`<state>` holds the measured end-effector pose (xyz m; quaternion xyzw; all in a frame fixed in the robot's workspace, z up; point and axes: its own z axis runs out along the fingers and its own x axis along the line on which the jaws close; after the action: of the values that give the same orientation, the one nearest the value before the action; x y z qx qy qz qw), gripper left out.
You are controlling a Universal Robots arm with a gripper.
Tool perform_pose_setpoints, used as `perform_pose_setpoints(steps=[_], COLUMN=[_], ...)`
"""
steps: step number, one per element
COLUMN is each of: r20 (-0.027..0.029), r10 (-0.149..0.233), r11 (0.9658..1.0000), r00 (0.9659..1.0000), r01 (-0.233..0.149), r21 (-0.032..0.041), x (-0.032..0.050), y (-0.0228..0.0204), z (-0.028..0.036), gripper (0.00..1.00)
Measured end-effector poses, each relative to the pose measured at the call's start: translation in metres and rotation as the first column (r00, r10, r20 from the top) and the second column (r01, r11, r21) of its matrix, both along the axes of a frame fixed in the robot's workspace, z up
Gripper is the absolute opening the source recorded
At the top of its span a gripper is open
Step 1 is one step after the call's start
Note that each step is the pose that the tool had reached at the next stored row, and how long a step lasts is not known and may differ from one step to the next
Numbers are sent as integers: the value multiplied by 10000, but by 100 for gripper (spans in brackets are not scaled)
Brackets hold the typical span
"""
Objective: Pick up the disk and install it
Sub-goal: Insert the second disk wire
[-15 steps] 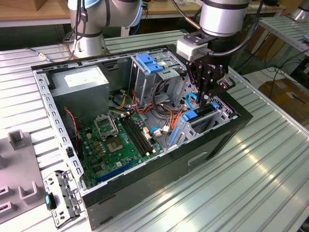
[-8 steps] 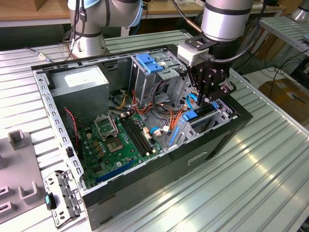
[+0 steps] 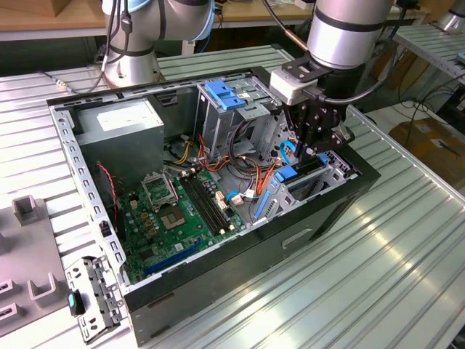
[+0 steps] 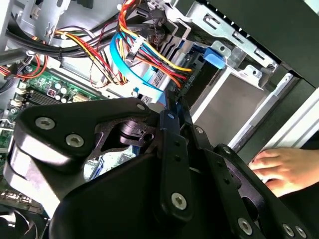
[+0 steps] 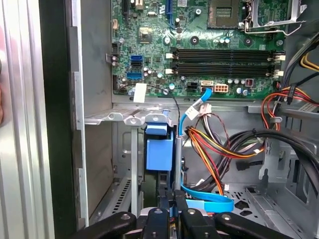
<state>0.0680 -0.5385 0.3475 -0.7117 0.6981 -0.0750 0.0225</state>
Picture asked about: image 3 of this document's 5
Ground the black open PC case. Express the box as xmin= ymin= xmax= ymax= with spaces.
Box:
xmin=46 ymin=65 xmax=381 ymax=347

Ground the metal slat side table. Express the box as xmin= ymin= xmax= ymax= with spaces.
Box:
xmin=394 ymin=23 xmax=465 ymax=106

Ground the grey power supply unit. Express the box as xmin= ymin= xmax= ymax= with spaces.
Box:
xmin=74 ymin=97 xmax=165 ymax=186

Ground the black camera cable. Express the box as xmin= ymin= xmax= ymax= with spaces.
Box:
xmin=301 ymin=38 xmax=395 ymax=107

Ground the blue expansion slot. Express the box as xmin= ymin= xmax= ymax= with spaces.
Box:
xmin=143 ymin=241 xmax=203 ymax=277

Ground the blue data wire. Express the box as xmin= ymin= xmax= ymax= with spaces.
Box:
xmin=278 ymin=140 xmax=299 ymax=165

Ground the grey parts rack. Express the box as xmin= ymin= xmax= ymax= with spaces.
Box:
xmin=0 ymin=194 xmax=79 ymax=337

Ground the black RAM slot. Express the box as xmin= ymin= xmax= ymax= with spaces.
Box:
xmin=184 ymin=175 xmax=228 ymax=233
xmin=180 ymin=177 xmax=225 ymax=236
xmin=188 ymin=173 xmax=232 ymax=231
xmin=192 ymin=171 xmax=236 ymax=230

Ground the silver expansion bracket retainer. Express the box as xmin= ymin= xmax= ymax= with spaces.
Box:
xmin=64 ymin=254 xmax=128 ymax=345

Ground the black clip blue tab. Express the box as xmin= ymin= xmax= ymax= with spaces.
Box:
xmin=67 ymin=289 xmax=87 ymax=316

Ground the hard disk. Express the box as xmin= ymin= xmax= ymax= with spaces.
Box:
xmin=254 ymin=153 xmax=330 ymax=221

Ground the brown cardboard carton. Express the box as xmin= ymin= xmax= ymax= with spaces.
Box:
xmin=381 ymin=43 xmax=433 ymax=94

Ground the yellow orange wire bundle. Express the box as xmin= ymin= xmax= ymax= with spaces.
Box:
xmin=173 ymin=140 xmax=193 ymax=165

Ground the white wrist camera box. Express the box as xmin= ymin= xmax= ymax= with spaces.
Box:
xmin=270 ymin=68 xmax=321 ymax=107

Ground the brown cardboard floor box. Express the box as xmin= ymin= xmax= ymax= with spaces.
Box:
xmin=388 ymin=118 xmax=465 ymax=182

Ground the long wooden desk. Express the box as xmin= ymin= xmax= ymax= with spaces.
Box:
xmin=0 ymin=0 xmax=432 ymax=70

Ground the silver optical drive cage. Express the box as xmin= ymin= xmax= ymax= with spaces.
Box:
xmin=194 ymin=74 xmax=288 ymax=161

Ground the metal socket cover frame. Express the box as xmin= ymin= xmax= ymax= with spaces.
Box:
xmin=140 ymin=171 xmax=179 ymax=212

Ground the red black fan wire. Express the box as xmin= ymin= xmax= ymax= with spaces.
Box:
xmin=96 ymin=162 xmax=119 ymax=222

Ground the black round cable bundle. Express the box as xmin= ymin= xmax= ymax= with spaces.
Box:
xmin=227 ymin=119 xmax=262 ymax=179

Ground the blue plastic drive latch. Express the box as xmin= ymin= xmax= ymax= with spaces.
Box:
xmin=204 ymin=80 xmax=248 ymax=113

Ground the small brown desk box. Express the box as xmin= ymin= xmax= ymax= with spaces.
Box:
xmin=49 ymin=0 xmax=73 ymax=17

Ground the black robot cable silver plug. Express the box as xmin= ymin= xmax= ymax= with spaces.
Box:
xmin=38 ymin=0 xmax=134 ymax=95

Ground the CPU socket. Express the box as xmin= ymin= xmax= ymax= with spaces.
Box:
xmin=159 ymin=205 xmax=188 ymax=232

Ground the short blue wire white plug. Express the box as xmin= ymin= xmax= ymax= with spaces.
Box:
xmin=225 ymin=189 xmax=261 ymax=206

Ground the silver metal disk bay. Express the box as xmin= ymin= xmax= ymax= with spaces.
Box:
xmin=249 ymin=108 xmax=360 ymax=226

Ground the orange power wire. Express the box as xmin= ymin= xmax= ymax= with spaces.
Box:
xmin=254 ymin=156 xmax=283 ymax=199

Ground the green motherboard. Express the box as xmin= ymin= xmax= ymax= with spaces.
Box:
xmin=118 ymin=169 xmax=248 ymax=285

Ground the red orange wire bundle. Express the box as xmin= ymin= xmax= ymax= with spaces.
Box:
xmin=198 ymin=134 xmax=233 ymax=174

